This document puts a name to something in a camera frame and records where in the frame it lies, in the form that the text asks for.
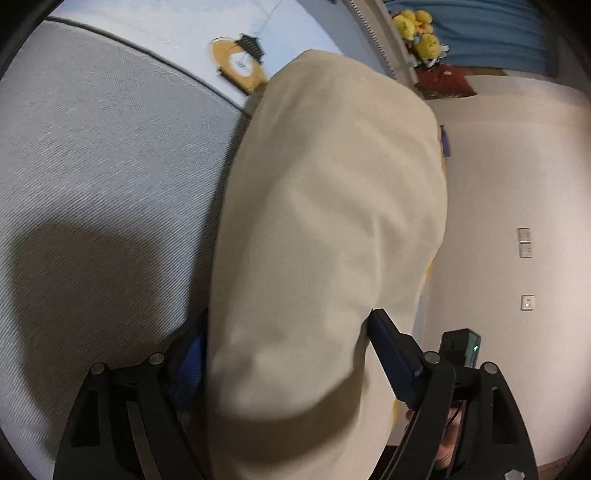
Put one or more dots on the beige and orange garment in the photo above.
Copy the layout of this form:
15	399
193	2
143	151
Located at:
323	207

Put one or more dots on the light blue printed blanket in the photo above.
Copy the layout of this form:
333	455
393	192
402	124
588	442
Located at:
184	27

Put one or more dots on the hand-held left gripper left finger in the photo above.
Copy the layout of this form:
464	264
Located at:
191	369

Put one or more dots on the yellow plush toy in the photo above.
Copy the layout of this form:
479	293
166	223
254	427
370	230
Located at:
411	23
429	46

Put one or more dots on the blue curtain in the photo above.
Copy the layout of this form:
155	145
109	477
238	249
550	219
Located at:
485	32

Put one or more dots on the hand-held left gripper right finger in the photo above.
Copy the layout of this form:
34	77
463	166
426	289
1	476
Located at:
392	360

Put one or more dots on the person's right hand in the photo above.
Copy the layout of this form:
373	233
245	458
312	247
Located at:
445	454

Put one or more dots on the small purple item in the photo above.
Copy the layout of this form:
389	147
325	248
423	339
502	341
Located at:
445	141

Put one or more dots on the white wall socket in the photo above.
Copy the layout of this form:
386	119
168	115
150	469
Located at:
525	250
524	235
528	302

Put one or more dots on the grey ribbed bed edging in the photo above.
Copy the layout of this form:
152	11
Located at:
374	37

